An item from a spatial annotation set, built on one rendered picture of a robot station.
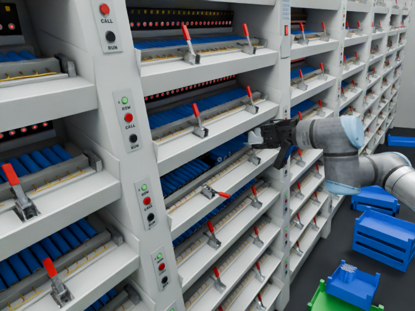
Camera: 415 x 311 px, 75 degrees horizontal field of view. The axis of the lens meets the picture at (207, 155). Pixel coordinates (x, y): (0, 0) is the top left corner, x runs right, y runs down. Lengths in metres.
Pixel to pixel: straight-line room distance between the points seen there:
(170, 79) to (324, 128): 0.44
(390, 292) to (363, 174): 1.17
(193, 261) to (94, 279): 0.34
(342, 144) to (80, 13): 0.66
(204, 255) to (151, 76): 0.56
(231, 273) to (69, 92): 0.84
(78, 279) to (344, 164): 0.69
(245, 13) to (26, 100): 0.83
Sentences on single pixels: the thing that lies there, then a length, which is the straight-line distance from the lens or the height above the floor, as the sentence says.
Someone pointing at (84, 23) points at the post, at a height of 1.40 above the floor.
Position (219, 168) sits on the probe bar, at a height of 0.97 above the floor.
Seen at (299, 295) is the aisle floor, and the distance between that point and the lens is 1.78.
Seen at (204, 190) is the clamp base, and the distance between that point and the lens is 0.80.
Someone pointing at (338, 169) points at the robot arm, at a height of 1.00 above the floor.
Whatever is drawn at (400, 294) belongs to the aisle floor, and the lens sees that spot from 1.94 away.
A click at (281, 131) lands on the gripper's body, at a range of 0.89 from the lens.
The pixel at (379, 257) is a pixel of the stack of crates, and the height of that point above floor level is 0.03.
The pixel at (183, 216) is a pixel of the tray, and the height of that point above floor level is 0.93.
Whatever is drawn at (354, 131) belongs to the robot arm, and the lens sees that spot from 0.79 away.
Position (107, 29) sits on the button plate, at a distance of 0.54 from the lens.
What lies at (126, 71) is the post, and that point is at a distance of 0.56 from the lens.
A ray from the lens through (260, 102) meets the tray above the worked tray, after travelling 1.04.
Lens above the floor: 1.34
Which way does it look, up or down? 22 degrees down
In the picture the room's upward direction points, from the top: 7 degrees counter-clockwise
